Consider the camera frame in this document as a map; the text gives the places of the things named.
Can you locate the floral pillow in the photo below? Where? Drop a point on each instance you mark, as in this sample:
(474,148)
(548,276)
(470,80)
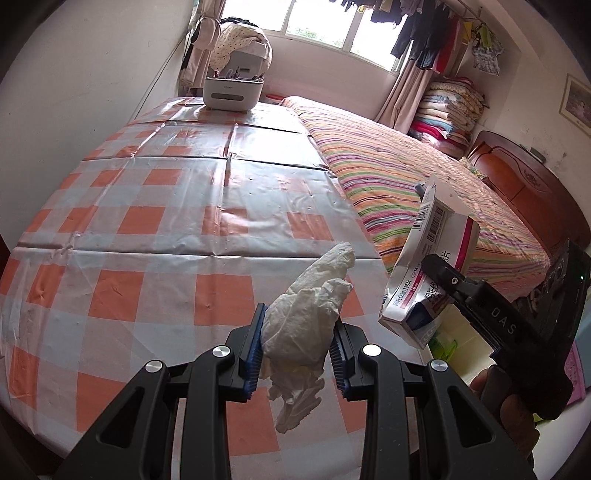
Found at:
(473,168)

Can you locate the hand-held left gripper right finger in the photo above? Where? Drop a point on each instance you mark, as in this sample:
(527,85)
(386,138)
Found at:
(339,360)

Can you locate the row of hanging clothes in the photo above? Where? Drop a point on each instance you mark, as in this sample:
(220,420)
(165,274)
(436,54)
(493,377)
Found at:
(415,32)

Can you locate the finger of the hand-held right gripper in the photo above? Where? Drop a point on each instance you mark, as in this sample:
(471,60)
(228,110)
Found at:
(480,304)

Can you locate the pink striped medicine box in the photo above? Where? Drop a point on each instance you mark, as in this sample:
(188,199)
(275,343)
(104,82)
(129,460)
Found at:
(429,230)

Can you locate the person's right hand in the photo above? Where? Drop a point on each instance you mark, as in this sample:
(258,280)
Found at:
(512,424)

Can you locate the white desk organizer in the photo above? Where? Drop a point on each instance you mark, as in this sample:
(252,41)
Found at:
(231,94)

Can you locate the white tissue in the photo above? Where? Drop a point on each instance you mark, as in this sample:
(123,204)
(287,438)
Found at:
(300,323)

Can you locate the hanging pale coat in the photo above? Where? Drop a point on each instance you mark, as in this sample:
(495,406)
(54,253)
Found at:
(203,50)

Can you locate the window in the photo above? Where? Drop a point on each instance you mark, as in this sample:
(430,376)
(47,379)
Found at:
(323,23)

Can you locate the red rimmed bucket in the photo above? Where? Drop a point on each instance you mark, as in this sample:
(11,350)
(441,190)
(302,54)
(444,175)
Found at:
(272,97)

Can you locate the white washing machine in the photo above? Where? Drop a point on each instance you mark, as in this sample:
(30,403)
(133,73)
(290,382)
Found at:
(256,64)

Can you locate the striped bed blanket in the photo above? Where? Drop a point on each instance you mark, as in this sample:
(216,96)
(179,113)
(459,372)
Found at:
(378,161)

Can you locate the beige curtain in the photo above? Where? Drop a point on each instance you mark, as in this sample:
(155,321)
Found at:
(401,97)
(210,9)

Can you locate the wooden headboard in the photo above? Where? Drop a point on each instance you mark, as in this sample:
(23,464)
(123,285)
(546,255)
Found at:
(521,184)

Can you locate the pink printed box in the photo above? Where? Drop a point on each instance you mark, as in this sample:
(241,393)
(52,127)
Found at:
(577,378)

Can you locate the framed wall picture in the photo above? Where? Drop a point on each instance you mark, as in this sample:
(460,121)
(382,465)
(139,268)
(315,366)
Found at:
(576,99)

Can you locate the stack of folded quilts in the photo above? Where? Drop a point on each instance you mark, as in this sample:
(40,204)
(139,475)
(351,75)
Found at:
(445,115)

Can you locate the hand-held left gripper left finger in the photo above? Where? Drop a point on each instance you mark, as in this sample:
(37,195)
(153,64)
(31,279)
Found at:
(254,350)

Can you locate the floral hanging garment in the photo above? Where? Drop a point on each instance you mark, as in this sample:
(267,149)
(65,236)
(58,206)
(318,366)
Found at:
(487,57)

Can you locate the dotted cream cloth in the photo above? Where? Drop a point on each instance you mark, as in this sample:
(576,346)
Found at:
(235,39)

